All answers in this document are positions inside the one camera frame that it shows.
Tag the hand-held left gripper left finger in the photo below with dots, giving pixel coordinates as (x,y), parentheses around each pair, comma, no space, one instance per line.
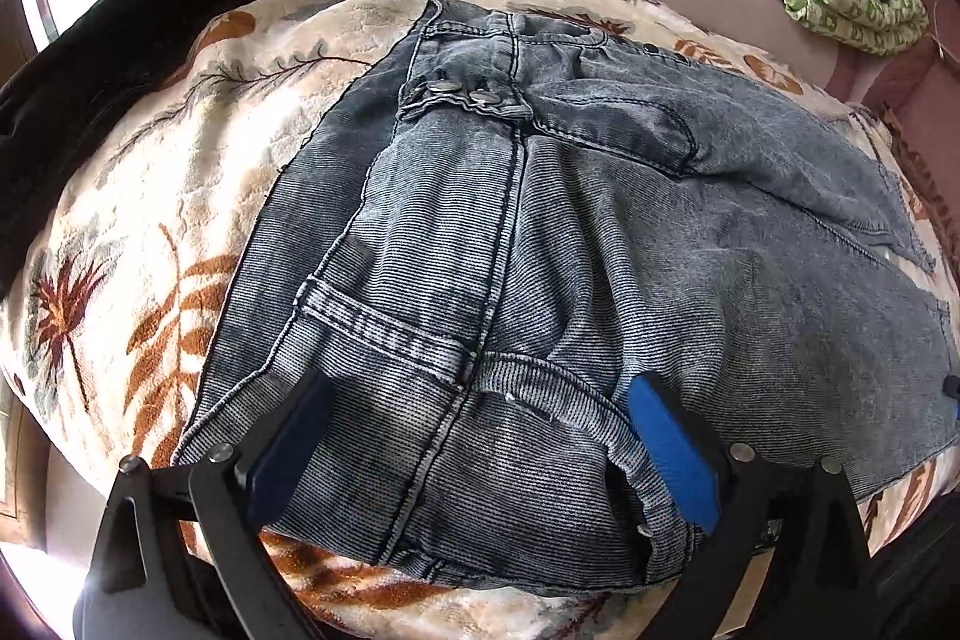
(281,445)

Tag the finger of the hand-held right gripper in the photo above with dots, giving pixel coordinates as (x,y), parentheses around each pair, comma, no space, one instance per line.
(952,389)

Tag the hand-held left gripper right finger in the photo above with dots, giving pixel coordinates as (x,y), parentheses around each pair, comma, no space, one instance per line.
(675,452)

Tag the grey denim pants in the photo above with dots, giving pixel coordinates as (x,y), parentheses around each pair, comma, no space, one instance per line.
(525,235)

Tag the leaf print blanket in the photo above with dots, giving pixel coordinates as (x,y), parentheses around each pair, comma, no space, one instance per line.
(150,197)

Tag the black garment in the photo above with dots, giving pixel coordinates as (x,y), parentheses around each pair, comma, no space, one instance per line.
(112,48)

